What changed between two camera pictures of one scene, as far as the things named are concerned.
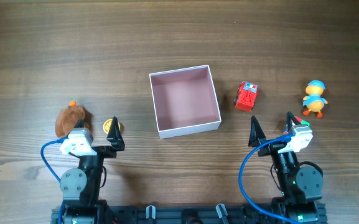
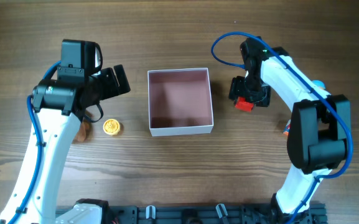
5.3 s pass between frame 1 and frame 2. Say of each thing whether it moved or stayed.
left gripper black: moved
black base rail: stayed
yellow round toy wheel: stayed
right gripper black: moved
